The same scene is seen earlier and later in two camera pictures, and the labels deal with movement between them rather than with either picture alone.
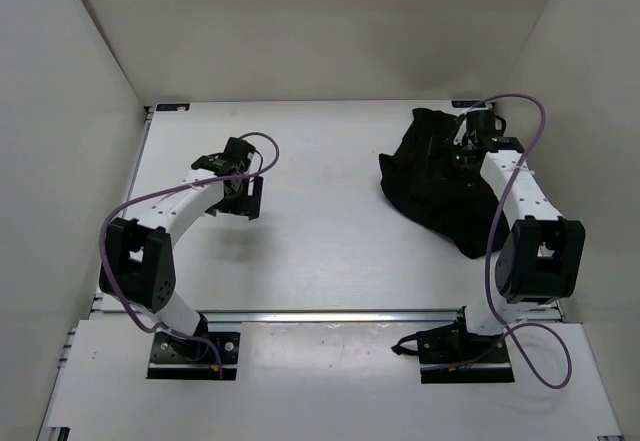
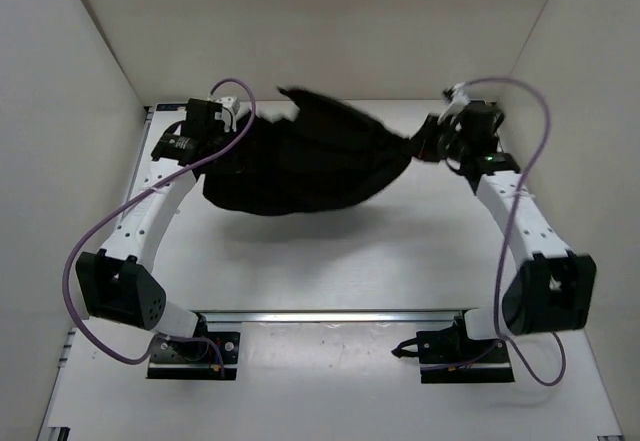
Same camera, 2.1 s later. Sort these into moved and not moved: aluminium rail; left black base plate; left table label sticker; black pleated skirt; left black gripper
Moved: black pleated skirt; left black gripper
Not moved: left table label sticker; aluminium rail; left black base plate
